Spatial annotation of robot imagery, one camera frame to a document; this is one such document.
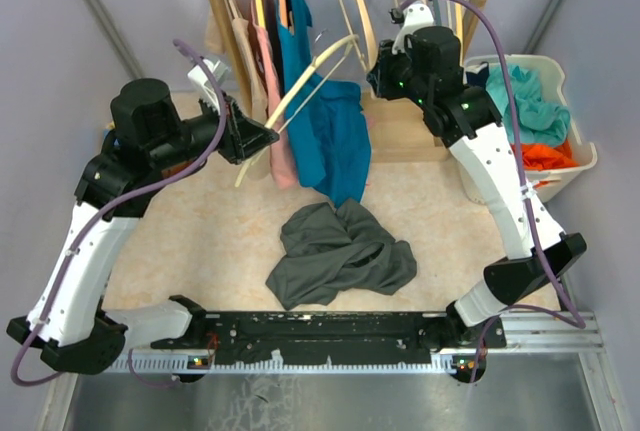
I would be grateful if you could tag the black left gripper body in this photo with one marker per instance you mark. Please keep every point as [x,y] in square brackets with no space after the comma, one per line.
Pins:
[231,145]

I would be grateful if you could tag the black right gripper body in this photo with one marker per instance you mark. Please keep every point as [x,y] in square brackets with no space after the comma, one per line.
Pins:
[396,79]

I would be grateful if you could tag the dark grey t-shirt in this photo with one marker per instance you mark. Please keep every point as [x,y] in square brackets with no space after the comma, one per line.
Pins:
[330,250]

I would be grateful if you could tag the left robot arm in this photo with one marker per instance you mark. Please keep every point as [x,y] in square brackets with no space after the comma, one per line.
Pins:
[149,148]

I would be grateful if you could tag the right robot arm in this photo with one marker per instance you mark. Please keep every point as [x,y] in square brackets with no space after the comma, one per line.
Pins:
[424,68]

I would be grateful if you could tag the teal blue hanging t-shirt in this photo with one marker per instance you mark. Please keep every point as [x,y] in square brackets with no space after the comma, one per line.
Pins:
[328,132]

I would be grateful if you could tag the pink hanging t-shirt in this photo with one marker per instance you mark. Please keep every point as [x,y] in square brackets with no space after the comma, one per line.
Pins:
[266,48]

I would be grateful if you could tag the beige hanging t-shirt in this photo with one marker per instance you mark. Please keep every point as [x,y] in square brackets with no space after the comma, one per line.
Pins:
[228,34]

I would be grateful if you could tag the wooden clothes rack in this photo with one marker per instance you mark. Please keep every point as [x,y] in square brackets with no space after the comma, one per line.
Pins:
[398,133]

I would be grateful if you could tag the navy garment in basket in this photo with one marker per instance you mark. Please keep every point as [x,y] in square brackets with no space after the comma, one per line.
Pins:
[478,75]

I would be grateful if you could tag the turquoise garment in basket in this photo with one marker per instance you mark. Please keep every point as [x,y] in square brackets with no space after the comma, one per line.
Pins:
[540,121]

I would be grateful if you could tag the orange garment in basket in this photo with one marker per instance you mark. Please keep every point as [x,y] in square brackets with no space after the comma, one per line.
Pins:
[541,157]

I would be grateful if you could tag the white laundry basket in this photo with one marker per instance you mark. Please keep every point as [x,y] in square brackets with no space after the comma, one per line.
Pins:
[552,77]

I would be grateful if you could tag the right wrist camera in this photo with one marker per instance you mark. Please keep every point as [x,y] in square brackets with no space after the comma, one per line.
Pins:
[413,18]

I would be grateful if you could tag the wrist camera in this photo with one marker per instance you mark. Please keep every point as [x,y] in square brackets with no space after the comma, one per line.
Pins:
[200,80]
[413,18]

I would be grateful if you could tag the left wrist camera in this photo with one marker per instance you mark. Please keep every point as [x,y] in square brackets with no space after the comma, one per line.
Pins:
[200,80]

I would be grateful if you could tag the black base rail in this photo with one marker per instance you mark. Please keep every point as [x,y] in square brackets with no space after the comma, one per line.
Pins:
[338,338]

